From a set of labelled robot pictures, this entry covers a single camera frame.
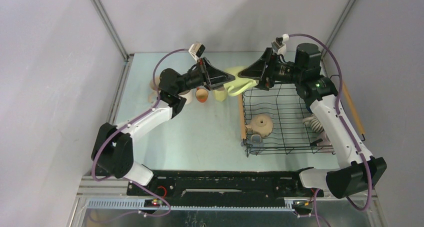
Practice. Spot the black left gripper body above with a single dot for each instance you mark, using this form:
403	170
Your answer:
194	79

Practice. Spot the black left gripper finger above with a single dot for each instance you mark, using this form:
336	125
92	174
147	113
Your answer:
213	74
216	83

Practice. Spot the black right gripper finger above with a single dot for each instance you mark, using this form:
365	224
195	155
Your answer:
259	70
266	83

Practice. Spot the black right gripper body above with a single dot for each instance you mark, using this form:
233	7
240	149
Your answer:
285	73

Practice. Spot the yellow green faceted mug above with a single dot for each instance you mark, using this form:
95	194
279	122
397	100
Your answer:
220	95

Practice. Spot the small red orange cup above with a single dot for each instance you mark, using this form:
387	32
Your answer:
201	95

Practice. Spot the light green mug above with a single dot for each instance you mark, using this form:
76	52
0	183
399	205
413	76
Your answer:
240	84

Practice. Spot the beige round speckled mug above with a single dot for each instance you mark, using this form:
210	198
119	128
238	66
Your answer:
260	124

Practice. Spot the floral patterned cream mug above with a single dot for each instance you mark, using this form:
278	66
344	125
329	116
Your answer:
154	84

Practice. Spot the white mug black handle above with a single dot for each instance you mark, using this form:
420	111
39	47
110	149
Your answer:
188	95

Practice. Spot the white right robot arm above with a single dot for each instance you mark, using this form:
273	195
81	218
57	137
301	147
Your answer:
358	169

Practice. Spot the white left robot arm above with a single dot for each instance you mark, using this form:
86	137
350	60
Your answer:
113	148

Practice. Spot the small grey blue cup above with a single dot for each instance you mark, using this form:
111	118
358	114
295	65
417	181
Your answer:
256	140

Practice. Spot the striped grey white mug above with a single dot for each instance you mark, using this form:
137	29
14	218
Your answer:
313	123

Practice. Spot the black wire dish rack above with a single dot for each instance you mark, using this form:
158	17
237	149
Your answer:
287	110

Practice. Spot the left wooden rack handle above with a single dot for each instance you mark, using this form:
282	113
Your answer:
241	117

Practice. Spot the wooden rack handle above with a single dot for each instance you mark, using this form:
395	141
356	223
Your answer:
353	109
241	117

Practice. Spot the right wooden rack handle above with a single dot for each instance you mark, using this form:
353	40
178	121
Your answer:
353	109

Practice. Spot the aluminium slotted rail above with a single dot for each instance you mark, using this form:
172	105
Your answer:
139	204

